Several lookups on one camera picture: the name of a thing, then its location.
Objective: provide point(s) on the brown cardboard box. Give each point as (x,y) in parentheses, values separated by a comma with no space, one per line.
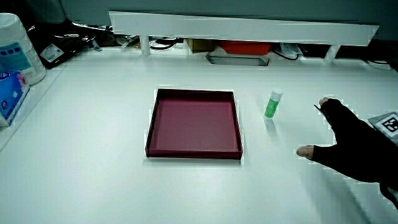
(200,45)

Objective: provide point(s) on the grey flat tray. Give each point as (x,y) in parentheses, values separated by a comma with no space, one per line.
(237,60)

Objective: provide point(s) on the clear plastic bag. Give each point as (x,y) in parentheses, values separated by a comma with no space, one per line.
(290,48)

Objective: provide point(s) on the white wet wipes canister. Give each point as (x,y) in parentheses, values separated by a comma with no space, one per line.
(18,49)

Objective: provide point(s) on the dark red shallow box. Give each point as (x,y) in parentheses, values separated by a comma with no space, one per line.
(194,127)

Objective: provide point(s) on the black bag with white label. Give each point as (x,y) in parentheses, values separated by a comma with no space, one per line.
(59,43)

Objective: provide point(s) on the green white glue stick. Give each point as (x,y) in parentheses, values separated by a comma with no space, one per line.
(272,105)

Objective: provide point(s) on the white desk shelf riser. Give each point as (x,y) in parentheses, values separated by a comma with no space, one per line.
(236,29)

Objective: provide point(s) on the blue tissue pack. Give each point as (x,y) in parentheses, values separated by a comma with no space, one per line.
(9,96)

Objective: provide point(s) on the orange box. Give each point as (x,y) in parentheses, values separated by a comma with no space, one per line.
(245,47)

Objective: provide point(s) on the person's right hand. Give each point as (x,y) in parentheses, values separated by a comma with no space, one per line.
(354,146)

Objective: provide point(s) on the person's right forearm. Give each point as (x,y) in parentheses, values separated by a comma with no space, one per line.
(391,193)

